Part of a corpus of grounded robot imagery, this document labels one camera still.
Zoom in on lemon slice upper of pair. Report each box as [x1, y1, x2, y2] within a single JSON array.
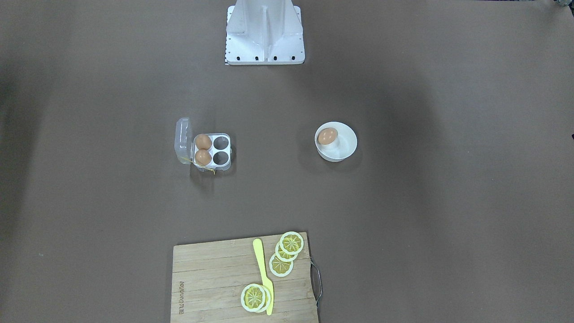
[[240, 284, 265, 313]]

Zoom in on yellow plastic knife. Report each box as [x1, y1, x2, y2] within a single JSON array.
[[252, 238, 274, 316]]

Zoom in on lemon slice middle of stack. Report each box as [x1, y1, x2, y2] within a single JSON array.
[[275, 242, 299, 262]]

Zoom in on white round bowl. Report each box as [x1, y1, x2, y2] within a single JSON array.
[[314, 121, 357, 163]]

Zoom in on brown egg from bowl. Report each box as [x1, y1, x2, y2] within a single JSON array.
[[317, 127, 338, 146]]

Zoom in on wooden cutting board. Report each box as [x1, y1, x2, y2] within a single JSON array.
[[170, 231, 319, 323]]

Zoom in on brown egg in box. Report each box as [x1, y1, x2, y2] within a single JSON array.
[[195, 134, 213, 151], [193, 149, 213, 166]]

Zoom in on lemon slice under pair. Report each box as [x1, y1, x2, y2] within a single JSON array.
[[258, 285, 272, 313]]

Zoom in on brown egg in box front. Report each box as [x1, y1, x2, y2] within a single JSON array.
[[193, 149, 213, 166]]

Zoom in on clear plastic egg box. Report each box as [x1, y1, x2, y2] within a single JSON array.
[[174, 118, 232, 174]]

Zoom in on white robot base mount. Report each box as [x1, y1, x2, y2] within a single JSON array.
[[224, 0, 305, 65]]

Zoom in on brown egg in box rear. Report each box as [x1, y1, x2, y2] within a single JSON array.
[[195, 134, 213, 151]]

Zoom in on lemon slice top of stack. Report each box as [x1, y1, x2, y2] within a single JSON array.
[[278, 231, 304, 255]]

